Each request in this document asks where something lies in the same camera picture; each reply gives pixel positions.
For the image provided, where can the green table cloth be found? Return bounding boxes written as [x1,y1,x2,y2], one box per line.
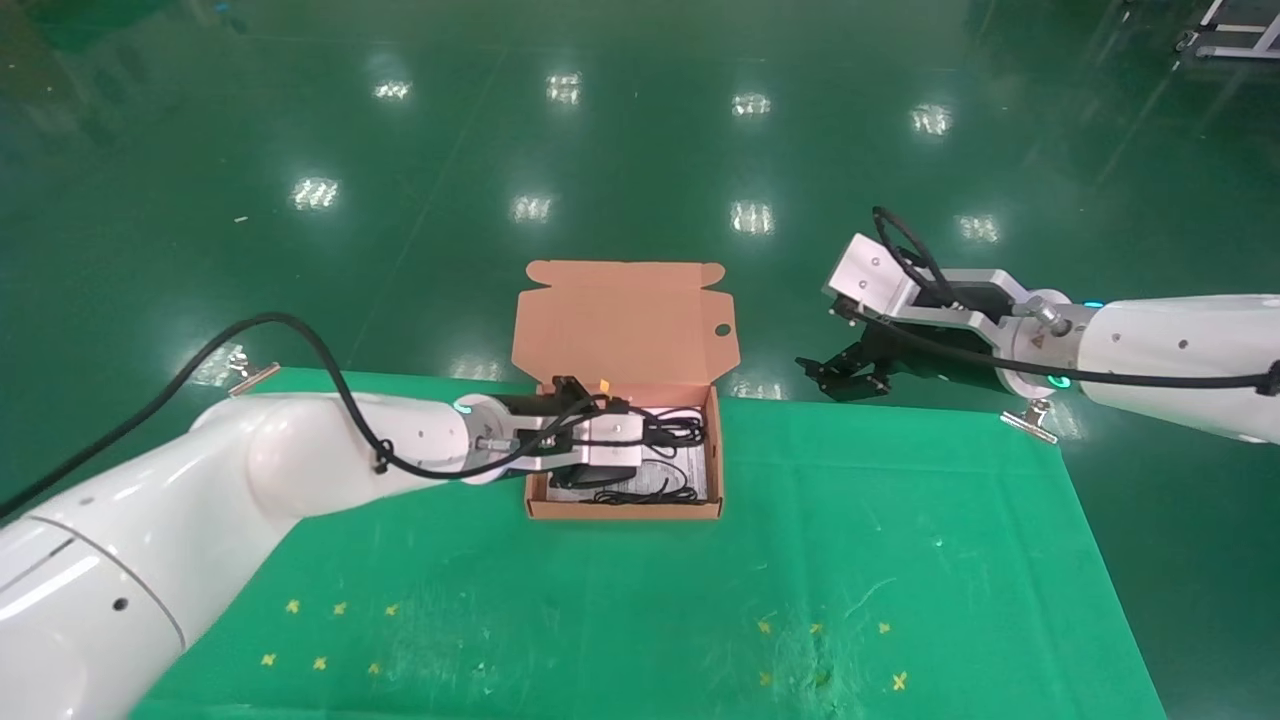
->
[128,365,1169,720]

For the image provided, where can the white metal frame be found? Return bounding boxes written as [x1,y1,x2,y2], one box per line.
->
[1178,0,1280,61]

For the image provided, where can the brown cardboard mailer box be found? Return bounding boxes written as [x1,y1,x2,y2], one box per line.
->
[511,260,742,522]

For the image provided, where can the metal cloth clip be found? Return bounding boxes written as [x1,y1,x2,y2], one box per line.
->
[228,352,284,399]
[1000,398,1061,445]

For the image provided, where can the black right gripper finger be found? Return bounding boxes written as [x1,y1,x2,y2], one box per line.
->
[815,365,894,404]
[796,335,887,380]

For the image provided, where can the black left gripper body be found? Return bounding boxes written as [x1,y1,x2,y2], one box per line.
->
[548,463,643,493]

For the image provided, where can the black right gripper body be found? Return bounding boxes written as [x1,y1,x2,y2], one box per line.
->
[855,318,1001,383]

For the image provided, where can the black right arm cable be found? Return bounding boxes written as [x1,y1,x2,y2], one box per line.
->
[830,206,1280,394]

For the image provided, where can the black data cable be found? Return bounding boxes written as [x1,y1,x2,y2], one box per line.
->
[590,405,708,506]

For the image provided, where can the white printed paper sheet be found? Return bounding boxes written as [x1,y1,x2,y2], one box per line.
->
[545,405,711,503]

